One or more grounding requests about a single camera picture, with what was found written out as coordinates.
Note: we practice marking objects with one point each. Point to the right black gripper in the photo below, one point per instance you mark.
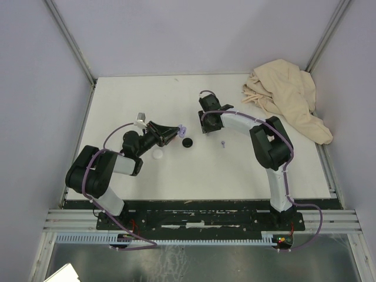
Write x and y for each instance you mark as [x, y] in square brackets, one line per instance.
[205, 127]

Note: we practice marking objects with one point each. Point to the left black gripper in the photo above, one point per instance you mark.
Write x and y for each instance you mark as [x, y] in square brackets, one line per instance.
[157, 130]

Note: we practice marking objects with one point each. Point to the purple earbud case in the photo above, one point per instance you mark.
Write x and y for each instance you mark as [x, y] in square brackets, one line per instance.
[182, 131]

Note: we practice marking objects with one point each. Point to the white earbud case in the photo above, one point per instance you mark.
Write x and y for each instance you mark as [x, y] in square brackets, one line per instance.
[157, 154]

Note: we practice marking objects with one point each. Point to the black earbud case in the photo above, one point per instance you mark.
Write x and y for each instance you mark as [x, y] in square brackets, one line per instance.
[187, 142]

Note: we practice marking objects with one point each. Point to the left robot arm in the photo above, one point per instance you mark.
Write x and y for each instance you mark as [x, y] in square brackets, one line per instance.
[91, 172]

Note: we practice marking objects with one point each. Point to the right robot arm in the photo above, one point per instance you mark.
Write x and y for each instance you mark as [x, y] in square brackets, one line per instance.
[272, 146]

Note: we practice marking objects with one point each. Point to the beige cloth bag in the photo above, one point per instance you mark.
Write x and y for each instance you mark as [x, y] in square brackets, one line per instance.
[280, 87]

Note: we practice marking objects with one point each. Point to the white paper corner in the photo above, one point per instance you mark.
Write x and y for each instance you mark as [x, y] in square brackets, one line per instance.
[65, 274]

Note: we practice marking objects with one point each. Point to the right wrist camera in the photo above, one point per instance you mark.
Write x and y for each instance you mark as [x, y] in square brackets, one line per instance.
[205, 94]

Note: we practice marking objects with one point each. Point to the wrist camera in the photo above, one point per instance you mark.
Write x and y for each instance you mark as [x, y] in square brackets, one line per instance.
[205, 94]
[141, 118]

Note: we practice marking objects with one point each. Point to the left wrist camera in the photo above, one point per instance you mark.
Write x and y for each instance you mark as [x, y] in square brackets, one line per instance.
[141, 118]

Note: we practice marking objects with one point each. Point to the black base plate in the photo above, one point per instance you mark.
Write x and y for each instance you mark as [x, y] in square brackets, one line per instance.
[147, 216]

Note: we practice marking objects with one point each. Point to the aluminium frame rail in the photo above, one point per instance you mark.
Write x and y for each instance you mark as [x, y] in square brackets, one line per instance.
[334, 222]

